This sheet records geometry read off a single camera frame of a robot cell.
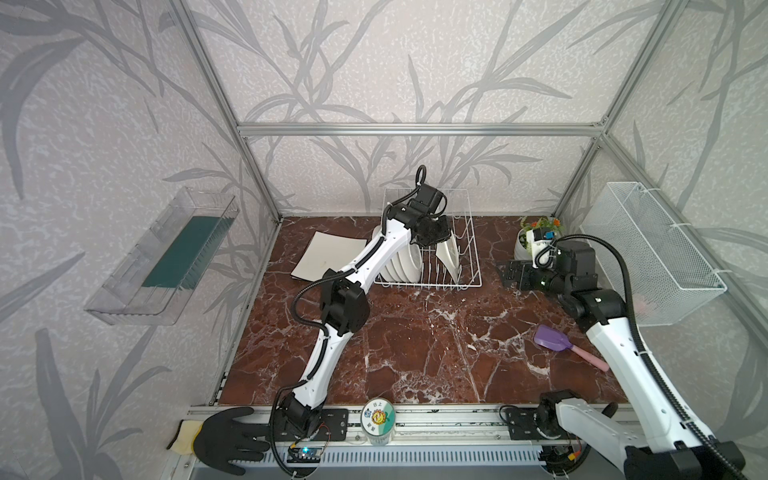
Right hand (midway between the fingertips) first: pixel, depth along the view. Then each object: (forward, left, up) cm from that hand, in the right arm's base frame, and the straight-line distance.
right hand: (511, 255), depth 76 cm
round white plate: (+4, +33, -15) cm, 37 cm away
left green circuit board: (-41, +52, -26) cm, 71 cm away
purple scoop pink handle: (-14, -16, -24) cm, 32 cm away
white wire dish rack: (+7, +18, -20) cm, 28 cm away
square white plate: (+7, +15, -9) cm, 19 cm away
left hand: (+14, +13, -4) cm, 19 cm away
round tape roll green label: (-35, +34, -16) cm, 51 cm away
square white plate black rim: (+21, +57, -25) cm, 65 cm away
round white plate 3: (+8, +26, -13) cm, 30 cm away
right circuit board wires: (-41, -11, -28) cm, 51 cm away
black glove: (-38, +73, -24) cm, 86 cm away
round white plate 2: (-9, +30, +10) cm, 33 cm away
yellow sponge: (-38, +82, -24) cm, 93 cm away
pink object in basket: (-12, -30, -5) cm, 32 cm away
